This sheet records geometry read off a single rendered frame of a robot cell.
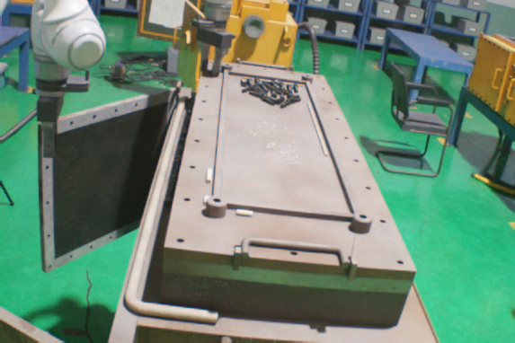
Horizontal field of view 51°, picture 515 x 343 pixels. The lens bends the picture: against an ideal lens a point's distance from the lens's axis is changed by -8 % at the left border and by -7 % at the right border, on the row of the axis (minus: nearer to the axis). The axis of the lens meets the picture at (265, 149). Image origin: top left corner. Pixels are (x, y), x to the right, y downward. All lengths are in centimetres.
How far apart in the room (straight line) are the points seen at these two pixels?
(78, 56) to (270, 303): 57
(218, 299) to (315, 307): 18
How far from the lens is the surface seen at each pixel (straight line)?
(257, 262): 101
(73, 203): 205
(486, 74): 558
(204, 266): 102
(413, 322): 117
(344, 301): 108
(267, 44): 396
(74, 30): 111
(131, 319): 105
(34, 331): 103
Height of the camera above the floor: 191
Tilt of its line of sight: 22 degrees down
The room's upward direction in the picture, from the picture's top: 9 degrees clockwise
